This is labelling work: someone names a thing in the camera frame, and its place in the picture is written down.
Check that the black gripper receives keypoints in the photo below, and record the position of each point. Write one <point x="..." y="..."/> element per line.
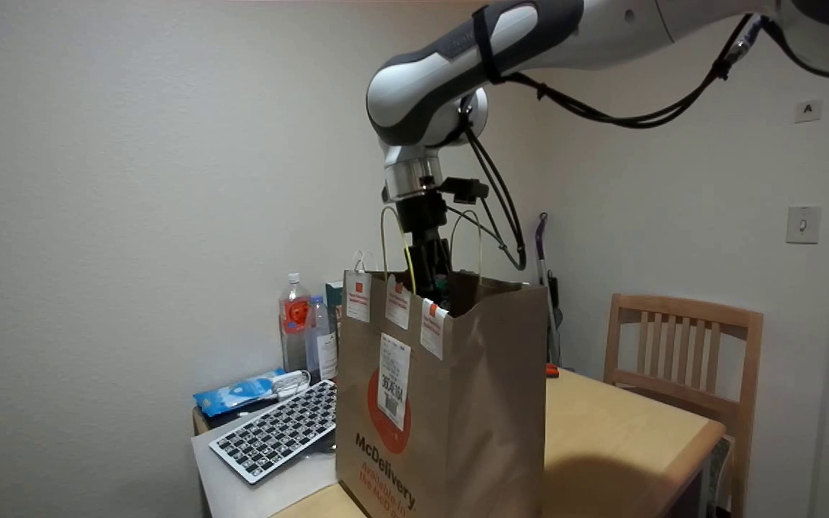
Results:
<point x="423" y="220"/>

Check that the green can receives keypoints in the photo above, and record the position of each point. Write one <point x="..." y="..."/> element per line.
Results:
<point x="443" y="279"/>

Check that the brown paper bag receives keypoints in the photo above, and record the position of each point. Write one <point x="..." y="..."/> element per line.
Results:
<point x="472" y="403"/>

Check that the clear plastic bottle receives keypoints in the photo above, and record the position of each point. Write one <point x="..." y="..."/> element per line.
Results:
<point x="321" y="335"/>

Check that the dark pole with red base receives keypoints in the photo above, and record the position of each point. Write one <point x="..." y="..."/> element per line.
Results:
<point x="551" y="318"/>

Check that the red label plastic bottle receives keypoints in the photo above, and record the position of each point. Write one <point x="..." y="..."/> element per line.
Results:
<point x="295" y="319"/>

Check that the blue tissue pack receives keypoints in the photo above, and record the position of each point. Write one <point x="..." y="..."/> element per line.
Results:
<point x="242" y="393"/>

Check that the black white keyboard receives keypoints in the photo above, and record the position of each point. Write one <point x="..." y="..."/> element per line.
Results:
<point x="275" y="433"/>

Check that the wooden chair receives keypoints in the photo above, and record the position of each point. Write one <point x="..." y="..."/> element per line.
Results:
<point x="688" y="311"/>

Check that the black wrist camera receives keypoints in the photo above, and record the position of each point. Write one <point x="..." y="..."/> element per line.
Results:
<point x="463" y="188"/>

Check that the white light switch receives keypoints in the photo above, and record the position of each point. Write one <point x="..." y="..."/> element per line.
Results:
<point x="801" y="226"/>

